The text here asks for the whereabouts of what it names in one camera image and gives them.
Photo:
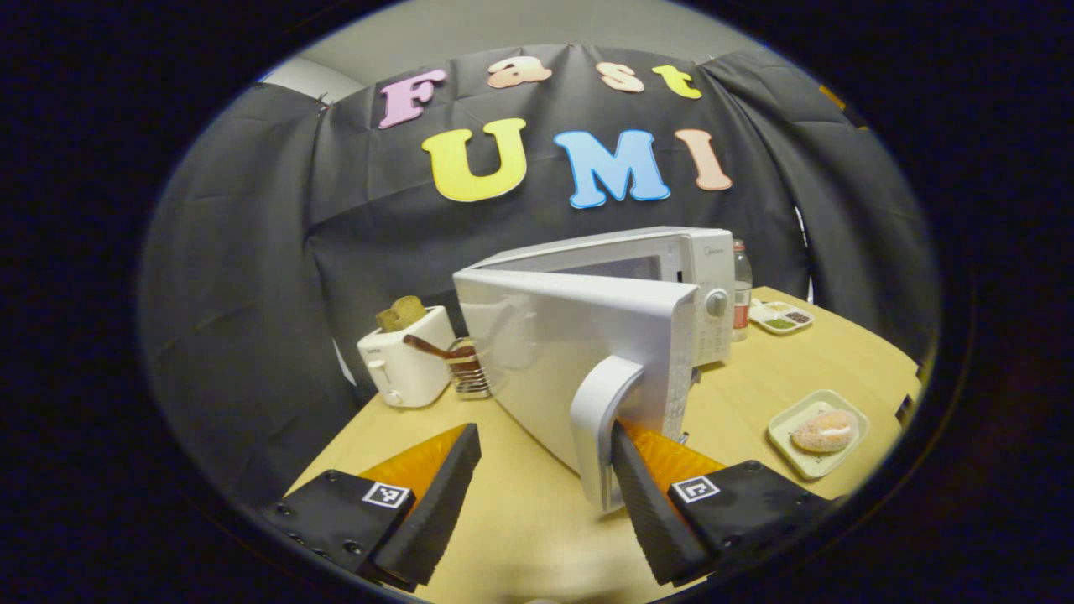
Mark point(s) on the white microwave oven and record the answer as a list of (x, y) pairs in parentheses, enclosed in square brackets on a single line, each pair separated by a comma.
[(554, 352)]

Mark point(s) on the divided white seasoning dish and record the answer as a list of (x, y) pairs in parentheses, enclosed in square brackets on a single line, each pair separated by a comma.
[(780, 319)]

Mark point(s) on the clear glass jar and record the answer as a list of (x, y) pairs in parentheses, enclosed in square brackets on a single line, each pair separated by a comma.
[(474, 377)]

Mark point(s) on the black backdrop cloth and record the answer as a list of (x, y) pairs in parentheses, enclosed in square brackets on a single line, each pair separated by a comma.
[(252, 252)]

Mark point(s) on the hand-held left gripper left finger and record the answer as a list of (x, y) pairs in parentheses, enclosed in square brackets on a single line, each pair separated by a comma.
[(440, 503)]

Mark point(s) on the wooden spoon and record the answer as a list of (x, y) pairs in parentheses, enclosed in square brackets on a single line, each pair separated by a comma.
[(428, 346)]

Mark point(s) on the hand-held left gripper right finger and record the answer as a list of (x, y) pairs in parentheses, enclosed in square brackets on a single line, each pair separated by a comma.
[(650, 512)]

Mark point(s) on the white toaster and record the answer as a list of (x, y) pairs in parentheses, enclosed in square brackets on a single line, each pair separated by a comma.
[(411, 369)]

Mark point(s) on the round bread bun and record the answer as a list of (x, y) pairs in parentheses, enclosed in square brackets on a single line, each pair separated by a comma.
[(825, 431)]

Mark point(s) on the clear bottle with red label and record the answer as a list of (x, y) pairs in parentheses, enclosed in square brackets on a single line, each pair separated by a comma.
[(742, 294)]

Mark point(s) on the pale square plate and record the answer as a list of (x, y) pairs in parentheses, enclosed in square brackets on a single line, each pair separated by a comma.
[(797, 457)]

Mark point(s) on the brown toast slice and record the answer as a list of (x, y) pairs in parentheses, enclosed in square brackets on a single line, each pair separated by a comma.
[(403, 314)]

